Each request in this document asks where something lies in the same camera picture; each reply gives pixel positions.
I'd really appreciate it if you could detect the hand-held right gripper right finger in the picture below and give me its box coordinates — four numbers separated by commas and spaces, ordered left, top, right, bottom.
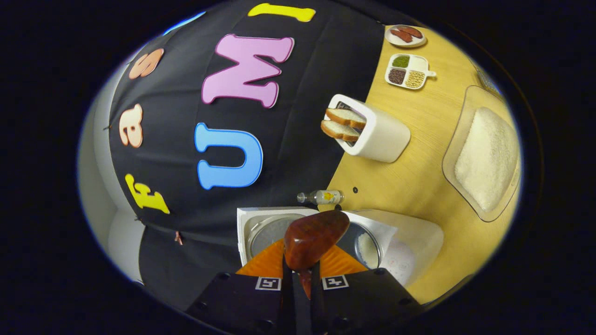
310, 244, 424, 335

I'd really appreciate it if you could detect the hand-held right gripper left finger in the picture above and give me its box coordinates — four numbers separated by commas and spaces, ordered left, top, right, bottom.
185, 239, 295, 335

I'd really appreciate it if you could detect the brown wooden spoon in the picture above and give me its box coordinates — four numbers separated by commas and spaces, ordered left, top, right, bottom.
284, 210, 350, 298

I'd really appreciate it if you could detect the small white rice portion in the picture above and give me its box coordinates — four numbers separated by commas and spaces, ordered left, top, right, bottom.
358, 233, 379, 268

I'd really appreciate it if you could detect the white rice cooker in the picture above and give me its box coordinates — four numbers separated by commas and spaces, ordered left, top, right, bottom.
237, 207, 444, 287

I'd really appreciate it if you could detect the clear plastic rice container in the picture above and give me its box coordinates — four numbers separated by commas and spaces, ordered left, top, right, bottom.
441, 85, 522, 222

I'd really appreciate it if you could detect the white rice heap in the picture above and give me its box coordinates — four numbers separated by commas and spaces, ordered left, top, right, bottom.
454, 107, 520, 213

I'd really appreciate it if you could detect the small clear bottle yellow label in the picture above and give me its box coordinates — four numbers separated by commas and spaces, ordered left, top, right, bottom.
297, 189, 345, 206

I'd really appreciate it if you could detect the black backdrop cloth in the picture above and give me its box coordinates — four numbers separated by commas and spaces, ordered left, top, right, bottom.
108, 0, 387, 298

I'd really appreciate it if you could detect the toast bread slice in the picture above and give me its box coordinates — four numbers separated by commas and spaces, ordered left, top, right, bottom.
325, 107, 367, 129
320, 120, 362, 142

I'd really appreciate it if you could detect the white toaster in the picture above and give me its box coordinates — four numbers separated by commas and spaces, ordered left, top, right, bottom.
327, 94, 411, 163

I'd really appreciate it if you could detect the white divided bean dish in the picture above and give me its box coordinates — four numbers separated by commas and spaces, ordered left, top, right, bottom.
385, 53, 437, 90

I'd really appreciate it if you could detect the round white plate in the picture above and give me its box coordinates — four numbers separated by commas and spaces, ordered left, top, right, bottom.
385, 24, 427, 48

